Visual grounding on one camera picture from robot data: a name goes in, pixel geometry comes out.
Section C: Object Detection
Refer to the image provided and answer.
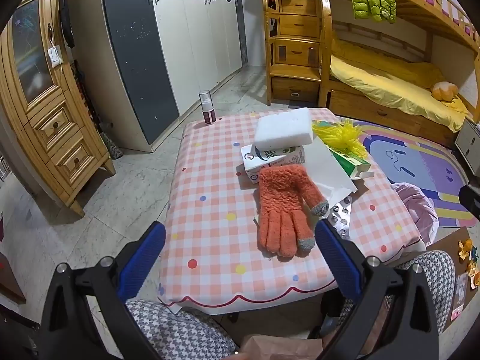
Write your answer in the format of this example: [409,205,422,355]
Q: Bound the brown paper bag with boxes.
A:
[240,335,327,360]

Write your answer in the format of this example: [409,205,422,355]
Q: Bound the wooden bunk bed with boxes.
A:
[317,0,480,149]

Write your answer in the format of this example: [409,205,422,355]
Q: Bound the green medicine box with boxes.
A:
[326,143,376,179]

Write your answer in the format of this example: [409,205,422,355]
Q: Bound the white milk carton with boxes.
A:
[241,143,307,184]

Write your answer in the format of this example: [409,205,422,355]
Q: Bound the person's left leg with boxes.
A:
[125,300,241,360]

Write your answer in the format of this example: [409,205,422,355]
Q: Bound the silver blister pack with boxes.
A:
[325,196,354,241]

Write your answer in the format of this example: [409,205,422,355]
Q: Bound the grey patterned cloth item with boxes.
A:
[103,135,124,160]

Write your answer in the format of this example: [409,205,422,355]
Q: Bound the small spray bottle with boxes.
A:
[199,90,216,125]

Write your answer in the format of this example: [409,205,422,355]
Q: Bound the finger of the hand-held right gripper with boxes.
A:
[459,183,480,221]

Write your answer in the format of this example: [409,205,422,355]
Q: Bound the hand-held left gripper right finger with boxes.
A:
[315,218,439,360]

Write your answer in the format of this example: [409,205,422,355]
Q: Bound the white paper sheet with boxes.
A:
[300,135,358,211]

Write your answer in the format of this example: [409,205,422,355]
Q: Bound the person's right leg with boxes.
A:
[339,249,456,334]

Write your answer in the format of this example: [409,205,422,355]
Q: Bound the brown cardboard sheet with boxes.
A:
[427,227,480,321]

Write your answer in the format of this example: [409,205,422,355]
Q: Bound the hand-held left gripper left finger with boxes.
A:
[41,221,167,360]

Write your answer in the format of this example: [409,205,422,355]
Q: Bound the orange plush toy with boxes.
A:
[430,80,460,101]

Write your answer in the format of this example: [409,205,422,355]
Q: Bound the black hanging bag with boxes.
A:
[58,0,77,49]

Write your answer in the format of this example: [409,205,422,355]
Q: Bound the yellow bedding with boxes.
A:
[330,32,473,133]

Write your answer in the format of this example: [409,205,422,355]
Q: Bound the white and grey wardrobe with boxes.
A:
[64,0,248,153]

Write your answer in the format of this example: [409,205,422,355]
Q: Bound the white foam block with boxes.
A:
[255,107,314,148]

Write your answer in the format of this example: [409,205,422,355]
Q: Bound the orange fuzzy glove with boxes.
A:
[256,164,330,259]

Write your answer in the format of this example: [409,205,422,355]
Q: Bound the colourful leaning items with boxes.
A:
[73,60,102,136]

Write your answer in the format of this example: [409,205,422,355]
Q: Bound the rainbow oval rug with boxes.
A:
[345,120,480,229]

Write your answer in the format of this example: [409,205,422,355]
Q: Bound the wooden glass-door cabinet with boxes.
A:
[0,0,116,217]

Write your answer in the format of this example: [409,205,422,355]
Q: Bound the pink checked tablecloth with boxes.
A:
[157,107,422,316]

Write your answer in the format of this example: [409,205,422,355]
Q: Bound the wooden stair drawers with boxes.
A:
[262,0,332,106]

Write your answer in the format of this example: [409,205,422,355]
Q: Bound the pink-lined trash bin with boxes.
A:
[390,182,439,246]

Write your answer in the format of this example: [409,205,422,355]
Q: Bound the yellow pom-pom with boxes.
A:
[312,119,370,160]

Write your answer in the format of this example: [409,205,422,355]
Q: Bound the small white cabinet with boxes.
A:
[455,120,480,166]

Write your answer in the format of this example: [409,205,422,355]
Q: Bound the person's leg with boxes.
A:
[125,300,241,360]
[339,249,456,334]

